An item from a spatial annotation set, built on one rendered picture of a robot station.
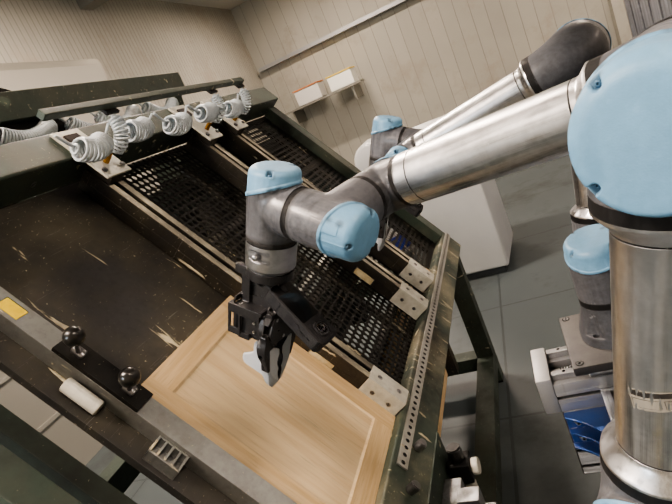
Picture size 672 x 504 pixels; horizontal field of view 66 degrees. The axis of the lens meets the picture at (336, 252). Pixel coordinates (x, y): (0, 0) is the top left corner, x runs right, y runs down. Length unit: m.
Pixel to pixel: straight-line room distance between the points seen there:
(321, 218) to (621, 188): 0.35
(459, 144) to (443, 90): 8.57
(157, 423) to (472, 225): 3.41
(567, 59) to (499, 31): 8.11
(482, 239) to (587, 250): 3.09
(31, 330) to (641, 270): 1.01
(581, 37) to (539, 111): 0.51
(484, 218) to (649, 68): 3.78
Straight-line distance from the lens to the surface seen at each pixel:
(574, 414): 1.31
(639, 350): 0.53
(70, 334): 1.01
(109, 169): 1.53
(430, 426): 1.53
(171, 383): 1.18
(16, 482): 0.97
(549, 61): 1.08
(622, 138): 0.42
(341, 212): 0.63
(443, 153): 0.66
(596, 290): 1.19
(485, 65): 9.18
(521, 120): 0.61
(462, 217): 4.18
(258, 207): 0.70
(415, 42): 9.23
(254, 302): 0.80
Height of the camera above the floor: 1.72
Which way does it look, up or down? 15 degrees down
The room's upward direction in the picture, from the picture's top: 24 degrees counter-clockwise
